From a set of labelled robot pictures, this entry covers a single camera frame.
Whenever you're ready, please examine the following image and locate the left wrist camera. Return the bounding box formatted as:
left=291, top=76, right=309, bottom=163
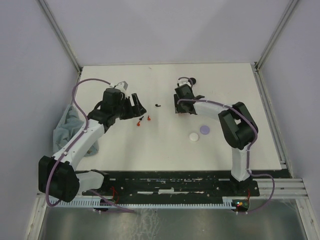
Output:
left=110, top=81, right=129, bottom=95

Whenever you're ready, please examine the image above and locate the black round case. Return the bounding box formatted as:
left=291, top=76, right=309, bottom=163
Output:
left=190, top=77, right=197, bottom=85

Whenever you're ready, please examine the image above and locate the light blue cable duct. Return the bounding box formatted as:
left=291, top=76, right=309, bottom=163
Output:
left=56, top=196, right=236, bottom=210

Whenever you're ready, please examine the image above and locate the purple round case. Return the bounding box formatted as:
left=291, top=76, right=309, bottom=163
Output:
left=199, top=125, right=211, bottom=135

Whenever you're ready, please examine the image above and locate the aluminium frame post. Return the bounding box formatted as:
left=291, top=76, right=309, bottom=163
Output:
left=36, top=0, right=82, bottom=73
left=255, top=0, right=301, bottom=72

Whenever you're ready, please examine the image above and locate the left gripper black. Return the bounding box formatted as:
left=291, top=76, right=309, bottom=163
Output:
left=113, top=93, right=147, bottom=120

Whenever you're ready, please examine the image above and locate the left aluminium frame post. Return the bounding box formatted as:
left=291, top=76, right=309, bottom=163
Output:
left=36, top=0, right=82, bottom=73

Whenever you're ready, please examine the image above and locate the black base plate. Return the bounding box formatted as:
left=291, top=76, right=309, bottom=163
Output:
left=82, top=168, right=261, bottom=202

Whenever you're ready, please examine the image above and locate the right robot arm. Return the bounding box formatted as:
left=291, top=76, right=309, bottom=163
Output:
left=173, top=83, right=259, bottom=196

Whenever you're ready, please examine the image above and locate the right aluminium frame post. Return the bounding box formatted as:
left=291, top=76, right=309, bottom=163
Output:
left=255, top=0, right=301, bottom=72

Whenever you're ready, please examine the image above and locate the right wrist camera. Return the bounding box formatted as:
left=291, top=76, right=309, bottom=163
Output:
left=177, top=78, right=193, bottom=88

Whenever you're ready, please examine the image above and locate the white earbud charging case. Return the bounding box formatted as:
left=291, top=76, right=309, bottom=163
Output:
left=188, top=132, right=200, bottom=142

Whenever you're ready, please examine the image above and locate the blue cloth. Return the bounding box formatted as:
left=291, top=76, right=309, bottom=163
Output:
left=52, top=104, right=86, bottom=154

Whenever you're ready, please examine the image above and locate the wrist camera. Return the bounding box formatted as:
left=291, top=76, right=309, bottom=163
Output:
left=177, top=78, right=193, bottom=88
left=110, top=81, right=129, bottom=95

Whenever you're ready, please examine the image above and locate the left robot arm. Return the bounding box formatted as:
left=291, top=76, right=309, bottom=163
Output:
left=38, top=87, right=147, bottom=203

